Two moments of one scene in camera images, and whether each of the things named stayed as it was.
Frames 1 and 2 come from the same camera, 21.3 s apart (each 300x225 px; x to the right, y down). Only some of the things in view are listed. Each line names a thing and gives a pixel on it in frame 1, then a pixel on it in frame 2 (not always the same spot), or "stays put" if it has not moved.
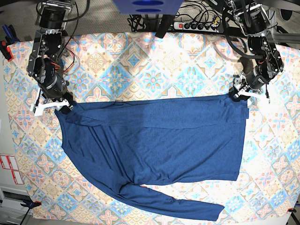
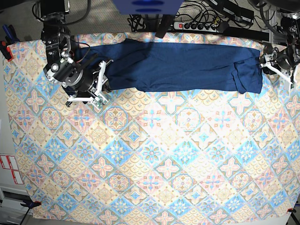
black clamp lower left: [29, 204] stays put
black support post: [165, 26] stays put
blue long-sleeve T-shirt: [128, 144] to [163, 65]
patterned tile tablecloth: [120, 66] stays put
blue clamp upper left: [11, 37] stays put
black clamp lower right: [291, 210] stays put
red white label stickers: [9, 162] stays put
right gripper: [255, 78] to [283, 60]
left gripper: [52, 89] to [63, 70]
